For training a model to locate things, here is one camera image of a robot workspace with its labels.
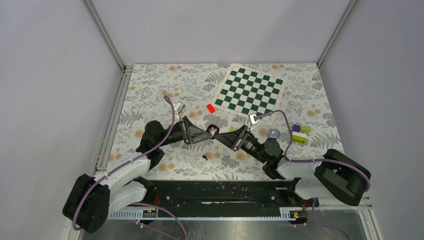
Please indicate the red block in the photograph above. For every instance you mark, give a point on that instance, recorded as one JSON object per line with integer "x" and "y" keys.
{"x": 211, "y": 108}

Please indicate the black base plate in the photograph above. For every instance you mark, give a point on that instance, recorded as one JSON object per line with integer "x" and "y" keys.
{"x": 223, "y": 199}

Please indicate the purple green block stack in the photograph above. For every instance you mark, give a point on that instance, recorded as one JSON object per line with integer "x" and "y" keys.
{"x": 299, "y": 133}

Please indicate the purple earbud charging case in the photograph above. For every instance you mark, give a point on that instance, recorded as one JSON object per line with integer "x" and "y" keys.
{"x": 274, "y": 134}

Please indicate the black earbud charging case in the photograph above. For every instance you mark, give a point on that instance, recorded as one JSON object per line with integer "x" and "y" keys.
{"x": 213, "y": 129}

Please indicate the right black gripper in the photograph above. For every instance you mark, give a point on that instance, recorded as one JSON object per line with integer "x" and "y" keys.
{"x": 235, "y": 139}

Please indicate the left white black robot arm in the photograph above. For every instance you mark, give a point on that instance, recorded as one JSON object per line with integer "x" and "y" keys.
{"x": 93, "y": 198}

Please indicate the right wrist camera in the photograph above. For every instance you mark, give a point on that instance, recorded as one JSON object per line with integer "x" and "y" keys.
{"x": 254, "y": 119}

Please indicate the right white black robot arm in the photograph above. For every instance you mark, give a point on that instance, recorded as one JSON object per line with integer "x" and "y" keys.
{"x": 332, "y": 175}

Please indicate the green white chessboard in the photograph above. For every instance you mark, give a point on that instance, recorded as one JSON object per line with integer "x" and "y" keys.
{"x": 245, "y": 91}

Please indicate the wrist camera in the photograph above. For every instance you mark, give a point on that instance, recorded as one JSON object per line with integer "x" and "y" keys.
{"x": 178, "y": 107}
{"x": 254, "y": 119}

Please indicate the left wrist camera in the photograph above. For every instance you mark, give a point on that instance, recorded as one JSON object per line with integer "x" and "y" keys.
{"x": 178, "y": 107}

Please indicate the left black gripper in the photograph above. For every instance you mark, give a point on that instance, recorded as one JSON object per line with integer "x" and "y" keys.
{"x": 191, "y": 133}

